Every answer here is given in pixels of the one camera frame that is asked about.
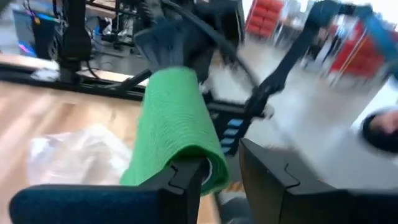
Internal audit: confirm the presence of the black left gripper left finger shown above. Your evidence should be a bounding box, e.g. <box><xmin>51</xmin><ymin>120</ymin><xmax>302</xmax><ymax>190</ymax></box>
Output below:
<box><xmin>8</xmin><ymin>156</ymin><xmax>210</xmax><ymax>224</ymax></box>

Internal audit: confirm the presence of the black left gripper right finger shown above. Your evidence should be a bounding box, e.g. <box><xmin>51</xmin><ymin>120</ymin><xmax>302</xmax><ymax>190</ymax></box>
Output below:
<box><xmin>238</xmin><ymin>138</ymin><xmax>398</xmax><ymax>224</ymax></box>

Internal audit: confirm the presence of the clear plastic bag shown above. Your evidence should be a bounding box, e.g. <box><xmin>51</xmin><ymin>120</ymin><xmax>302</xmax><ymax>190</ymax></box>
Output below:
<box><xmin>26</xmin><ymin>123</ymin><xmax>134</xmax><ymax>187</ymax></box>

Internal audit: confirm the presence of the green elastic bandage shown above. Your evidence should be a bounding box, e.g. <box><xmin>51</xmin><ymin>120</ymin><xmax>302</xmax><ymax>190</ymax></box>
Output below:
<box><xmin>119</xmin><ymin>66</ymin><xmax>231</xmax><ymax>196</ymax></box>

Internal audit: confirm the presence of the red plastic crate stack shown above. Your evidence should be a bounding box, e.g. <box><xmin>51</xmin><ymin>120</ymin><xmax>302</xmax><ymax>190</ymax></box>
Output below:
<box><xmin>244</xmin><ymin>0</ymin><xmax>286</xmax><ymax>39</ymax></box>

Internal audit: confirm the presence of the person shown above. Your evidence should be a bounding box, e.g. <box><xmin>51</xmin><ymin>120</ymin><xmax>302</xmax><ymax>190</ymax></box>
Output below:
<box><xmin>359</xmin><ymin>106</ymin><xmax>398</xmax><ymax>156</ymax></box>

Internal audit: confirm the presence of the red tool cart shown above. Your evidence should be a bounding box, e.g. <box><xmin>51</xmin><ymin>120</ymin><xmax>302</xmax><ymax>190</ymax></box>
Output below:
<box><xmin>328</xmin><ymin>20</ymin><xmax>388</xmax><ymax>77</ymax></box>

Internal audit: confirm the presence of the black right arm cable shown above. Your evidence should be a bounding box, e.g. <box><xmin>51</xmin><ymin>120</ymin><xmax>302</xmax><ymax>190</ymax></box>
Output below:
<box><xmin>160</xmin><ymin>0</ymin><xmax>261</xmax><ymax>90</ymax></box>

